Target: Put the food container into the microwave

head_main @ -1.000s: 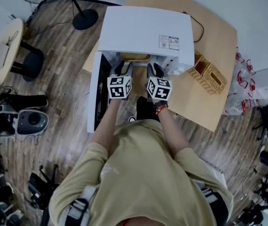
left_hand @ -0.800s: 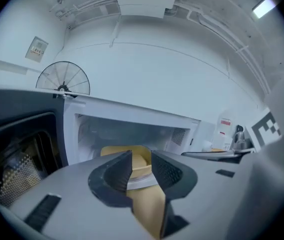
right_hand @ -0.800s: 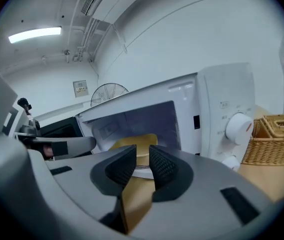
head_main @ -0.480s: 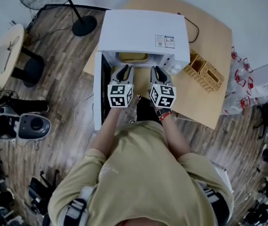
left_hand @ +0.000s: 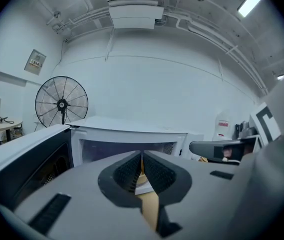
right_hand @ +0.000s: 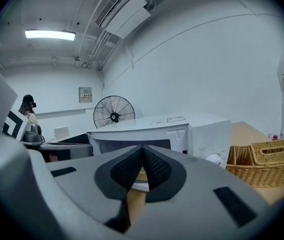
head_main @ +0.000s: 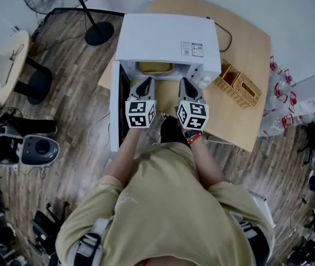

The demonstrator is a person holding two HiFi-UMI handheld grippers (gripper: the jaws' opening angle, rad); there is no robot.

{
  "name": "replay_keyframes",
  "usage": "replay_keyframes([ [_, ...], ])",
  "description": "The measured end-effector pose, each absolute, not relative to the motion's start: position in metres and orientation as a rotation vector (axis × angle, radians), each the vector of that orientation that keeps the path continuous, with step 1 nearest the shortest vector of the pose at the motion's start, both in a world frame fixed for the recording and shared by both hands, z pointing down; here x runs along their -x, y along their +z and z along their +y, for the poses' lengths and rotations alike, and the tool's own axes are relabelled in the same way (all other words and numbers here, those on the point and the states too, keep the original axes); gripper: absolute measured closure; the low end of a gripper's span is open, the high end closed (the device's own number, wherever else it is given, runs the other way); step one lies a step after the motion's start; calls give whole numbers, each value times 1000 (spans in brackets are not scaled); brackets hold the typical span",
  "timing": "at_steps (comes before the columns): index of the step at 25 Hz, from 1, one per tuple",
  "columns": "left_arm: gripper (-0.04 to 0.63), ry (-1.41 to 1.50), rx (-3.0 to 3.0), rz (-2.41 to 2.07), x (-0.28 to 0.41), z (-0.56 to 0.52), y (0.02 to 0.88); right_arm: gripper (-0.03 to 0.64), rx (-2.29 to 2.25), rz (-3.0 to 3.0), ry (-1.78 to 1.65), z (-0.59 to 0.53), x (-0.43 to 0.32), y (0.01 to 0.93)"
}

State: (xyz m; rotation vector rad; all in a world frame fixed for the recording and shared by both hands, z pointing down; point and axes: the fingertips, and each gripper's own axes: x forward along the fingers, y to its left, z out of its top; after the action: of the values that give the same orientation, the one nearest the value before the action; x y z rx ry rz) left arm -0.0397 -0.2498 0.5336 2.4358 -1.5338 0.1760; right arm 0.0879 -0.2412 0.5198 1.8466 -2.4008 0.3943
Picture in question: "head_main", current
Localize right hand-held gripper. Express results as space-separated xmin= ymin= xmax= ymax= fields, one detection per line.
xmin=177 ymin=78 xmax=210 ymax=130

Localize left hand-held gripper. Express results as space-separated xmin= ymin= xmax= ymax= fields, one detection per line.
xmin=125 ymin=77 xmax=157 ymax=129

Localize yellow plastic tray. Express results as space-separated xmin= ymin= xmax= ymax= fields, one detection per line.
xmin=139 ymin=62 xmax=174 ymax=76

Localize white microwave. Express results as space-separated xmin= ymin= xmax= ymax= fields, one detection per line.
xmin=109 ymin=13 xmax=222 ymax=152

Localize person's right forearm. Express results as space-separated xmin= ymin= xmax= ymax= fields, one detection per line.
xmin=182 ymin=129 xmax=226 ymax=190

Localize person's left forearm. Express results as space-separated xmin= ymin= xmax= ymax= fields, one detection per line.
xmin=106 ymin=126 xmax=147 ymax=183

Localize person's black trousers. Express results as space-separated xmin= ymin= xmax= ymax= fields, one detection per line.
xmin=159 ymin=116 xmax=188 ymax=144

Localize black wristwatch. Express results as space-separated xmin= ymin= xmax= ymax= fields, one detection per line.
xmin=182 ymin=129 xmax=202 ymax=140

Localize red wristband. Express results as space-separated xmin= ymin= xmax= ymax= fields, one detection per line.
xmin=187 ymin=134 xmax=203 ymax=145

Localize wicker desk organizer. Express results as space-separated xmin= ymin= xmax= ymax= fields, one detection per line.
xmin=212 ymin=58 xmax=262 ymax=110

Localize white table leg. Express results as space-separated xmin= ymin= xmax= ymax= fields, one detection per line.
xmin=206 ymin=134 xmax=231 ymax=145

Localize black standing fan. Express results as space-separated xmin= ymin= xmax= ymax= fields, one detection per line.
xmin=22 ymin=0 xmax=115 ymax=47

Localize group of clear water jugs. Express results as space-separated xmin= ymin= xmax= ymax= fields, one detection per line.
xmin=258 ymin=55 xmax=315 ymax=138

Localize person's tan shirt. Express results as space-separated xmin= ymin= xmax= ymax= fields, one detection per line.
xmin=55 ymin=142 xmax=276 ymax=266

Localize round wooden side table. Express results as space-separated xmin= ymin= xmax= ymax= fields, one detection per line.
xmin=0 ymin=29 xmax=54 ymax=106

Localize white device with black interior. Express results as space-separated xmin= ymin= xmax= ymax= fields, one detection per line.
xmin=0 ymin=126 xmax=25 ymax=166

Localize black folded chair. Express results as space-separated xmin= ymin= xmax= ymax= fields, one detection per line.
xmin=32 ymin=202 xmax=71 ymax=256

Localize black power cable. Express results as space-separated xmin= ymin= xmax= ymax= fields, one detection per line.
xmin=206 ymin=17 xmax=232 ymax=53

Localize white floor cable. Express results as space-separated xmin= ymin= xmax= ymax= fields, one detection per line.
xmin=86 ymin=112 xmax=111 ymax=151

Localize thin black cord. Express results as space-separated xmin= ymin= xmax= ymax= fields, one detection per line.
xmin=9 ymin=44 xmax=25 ymax=61

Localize white metal frame stool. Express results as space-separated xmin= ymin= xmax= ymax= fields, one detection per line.
xmin=247 ymin=190 xmax=276 ymax=228

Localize gray black shoulder strap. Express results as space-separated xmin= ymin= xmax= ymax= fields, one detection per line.
xmin=237 ymin=221 xmax=270 ymax=266
xmin=73 ymin=218 xmax=113 ymax=266

